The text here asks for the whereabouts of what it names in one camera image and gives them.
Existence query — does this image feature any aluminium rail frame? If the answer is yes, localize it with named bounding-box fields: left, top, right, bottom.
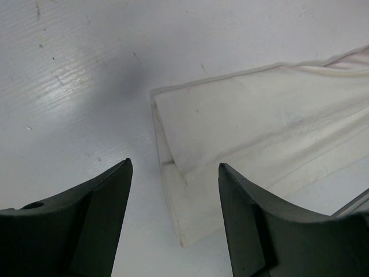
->
left=332, top=189, right=369, bottom=217

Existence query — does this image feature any white t shirt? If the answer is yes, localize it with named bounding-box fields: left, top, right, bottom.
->
left=152, top=49, right=368, bottom=247

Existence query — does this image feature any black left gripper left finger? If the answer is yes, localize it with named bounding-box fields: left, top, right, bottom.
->
left=1, top=159, right=133, bottom=276

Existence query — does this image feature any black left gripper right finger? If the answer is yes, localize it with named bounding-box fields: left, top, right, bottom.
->
left=218, top=163, right=368, bottom=276

